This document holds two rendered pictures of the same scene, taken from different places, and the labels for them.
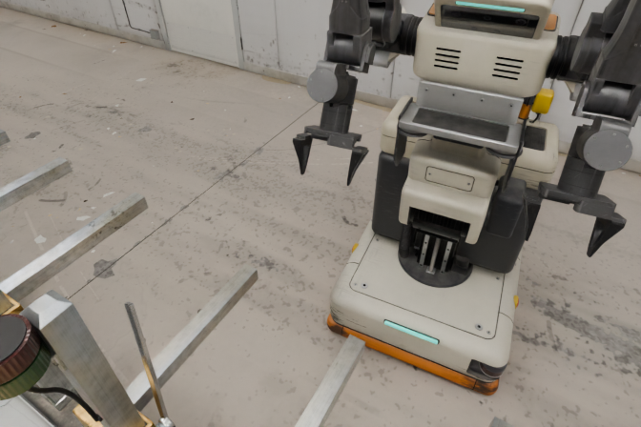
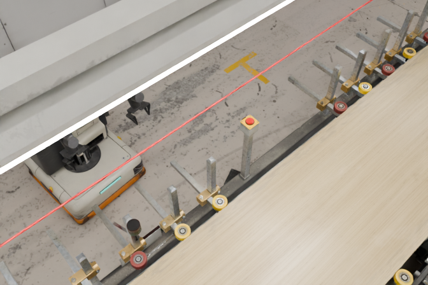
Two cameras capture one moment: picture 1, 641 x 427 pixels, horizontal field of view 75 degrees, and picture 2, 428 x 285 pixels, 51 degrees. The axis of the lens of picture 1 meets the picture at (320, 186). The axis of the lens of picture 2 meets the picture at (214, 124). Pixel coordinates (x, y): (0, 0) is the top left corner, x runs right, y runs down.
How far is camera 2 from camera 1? 1.84 m
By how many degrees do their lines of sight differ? 50
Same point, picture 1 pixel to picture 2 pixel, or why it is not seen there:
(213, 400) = not seen: outside the picture
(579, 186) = (137, 105)
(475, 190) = (95, 122)
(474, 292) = (107, 150)
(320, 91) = (74, 144)
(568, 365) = (148, 138)
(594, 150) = (137, 99)
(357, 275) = (71, 194)
